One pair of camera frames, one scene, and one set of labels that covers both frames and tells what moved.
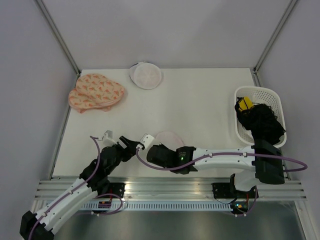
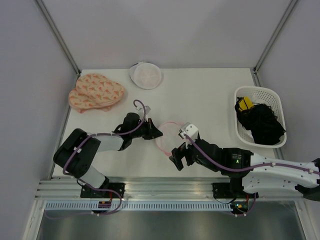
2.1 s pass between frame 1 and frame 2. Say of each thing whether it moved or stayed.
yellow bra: stayed
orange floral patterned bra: stayed
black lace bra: stayed
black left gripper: moved
